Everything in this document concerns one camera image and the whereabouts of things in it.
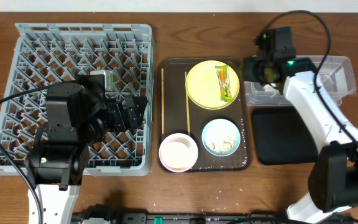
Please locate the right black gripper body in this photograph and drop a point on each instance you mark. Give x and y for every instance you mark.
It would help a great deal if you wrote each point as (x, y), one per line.
(254, 69)

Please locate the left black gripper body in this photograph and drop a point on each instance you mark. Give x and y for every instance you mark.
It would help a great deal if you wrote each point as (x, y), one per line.
(119, 115)

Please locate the green orange snack wrapper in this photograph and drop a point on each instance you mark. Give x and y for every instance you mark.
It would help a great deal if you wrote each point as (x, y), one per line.
(224, 83)

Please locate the pink white bowl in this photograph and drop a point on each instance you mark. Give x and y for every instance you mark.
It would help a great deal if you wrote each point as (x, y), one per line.
(178, 152)

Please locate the light blue bowl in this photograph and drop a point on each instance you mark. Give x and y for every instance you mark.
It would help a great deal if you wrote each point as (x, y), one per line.
(221, 137)

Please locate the white cup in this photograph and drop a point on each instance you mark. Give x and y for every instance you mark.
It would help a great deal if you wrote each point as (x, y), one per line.
(108, 78)

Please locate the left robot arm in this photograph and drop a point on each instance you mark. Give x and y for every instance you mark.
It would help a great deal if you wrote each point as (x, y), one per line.
(78, 115)

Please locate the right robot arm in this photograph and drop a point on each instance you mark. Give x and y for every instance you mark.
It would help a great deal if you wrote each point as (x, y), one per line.
(333, 182)

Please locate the clear plastic waste bin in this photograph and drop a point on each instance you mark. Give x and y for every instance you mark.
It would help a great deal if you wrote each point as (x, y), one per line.
(336, 75)

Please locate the black waste tray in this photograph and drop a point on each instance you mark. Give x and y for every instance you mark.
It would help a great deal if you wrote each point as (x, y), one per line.
(281, 137)

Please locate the dark brown serving tray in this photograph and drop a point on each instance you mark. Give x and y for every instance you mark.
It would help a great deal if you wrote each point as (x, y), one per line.
(175, 115)

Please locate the yellow round plate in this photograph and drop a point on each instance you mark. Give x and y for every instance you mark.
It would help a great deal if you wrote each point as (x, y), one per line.
(203, 85)

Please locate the grey plastic dish rack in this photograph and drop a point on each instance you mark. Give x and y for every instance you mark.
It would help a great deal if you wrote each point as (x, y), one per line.
(50, 53)

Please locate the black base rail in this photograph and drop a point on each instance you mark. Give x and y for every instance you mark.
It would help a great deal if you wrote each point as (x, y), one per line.
(106, 214)

